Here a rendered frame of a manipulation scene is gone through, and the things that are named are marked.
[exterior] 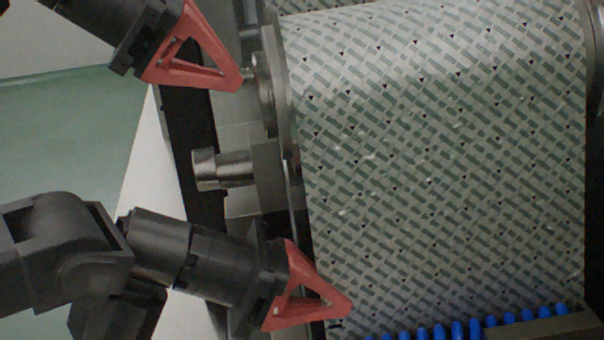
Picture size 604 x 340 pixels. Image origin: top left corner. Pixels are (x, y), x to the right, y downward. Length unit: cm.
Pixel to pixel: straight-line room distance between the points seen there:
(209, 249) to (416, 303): 19
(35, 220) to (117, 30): 16
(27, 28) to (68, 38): 30
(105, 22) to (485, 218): 35
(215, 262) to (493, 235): 24
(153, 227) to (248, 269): 8
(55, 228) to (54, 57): 586
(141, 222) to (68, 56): 580
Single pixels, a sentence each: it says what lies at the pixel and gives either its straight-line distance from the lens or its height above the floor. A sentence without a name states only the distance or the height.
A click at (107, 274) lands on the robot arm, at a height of 117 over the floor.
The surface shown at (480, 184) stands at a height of 116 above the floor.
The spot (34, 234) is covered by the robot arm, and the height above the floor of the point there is 121.
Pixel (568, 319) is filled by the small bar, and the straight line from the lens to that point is 70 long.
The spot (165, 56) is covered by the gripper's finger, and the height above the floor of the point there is 130.
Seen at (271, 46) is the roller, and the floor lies 130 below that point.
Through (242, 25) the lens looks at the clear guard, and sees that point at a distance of 164.
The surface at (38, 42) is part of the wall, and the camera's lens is 643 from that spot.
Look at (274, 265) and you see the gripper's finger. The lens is 62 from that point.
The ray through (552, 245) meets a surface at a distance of 71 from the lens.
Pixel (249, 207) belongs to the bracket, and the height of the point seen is 114.
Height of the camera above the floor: 144
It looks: 23 degrees down
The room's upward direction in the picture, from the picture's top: 8 degrees counter-clockwise
